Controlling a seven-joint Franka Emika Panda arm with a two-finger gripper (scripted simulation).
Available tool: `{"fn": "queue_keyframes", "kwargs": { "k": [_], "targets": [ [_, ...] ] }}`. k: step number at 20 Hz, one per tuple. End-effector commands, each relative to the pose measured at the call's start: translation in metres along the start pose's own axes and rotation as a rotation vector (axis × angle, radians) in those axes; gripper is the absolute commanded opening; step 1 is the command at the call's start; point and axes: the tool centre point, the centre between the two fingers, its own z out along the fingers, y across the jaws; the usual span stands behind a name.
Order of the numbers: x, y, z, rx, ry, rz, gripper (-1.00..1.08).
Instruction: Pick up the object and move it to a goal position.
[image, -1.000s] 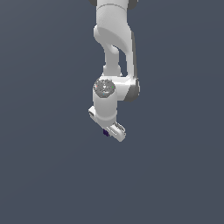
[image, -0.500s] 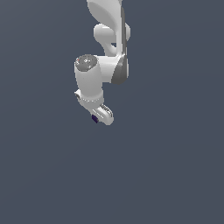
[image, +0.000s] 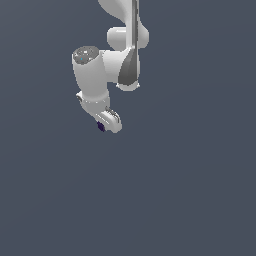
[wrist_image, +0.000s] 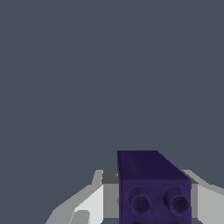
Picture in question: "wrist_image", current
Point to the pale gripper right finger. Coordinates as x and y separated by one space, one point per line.
208 204

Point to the dark purple studded brick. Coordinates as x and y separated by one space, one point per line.
151 180

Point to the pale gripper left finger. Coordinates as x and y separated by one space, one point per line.
96 201

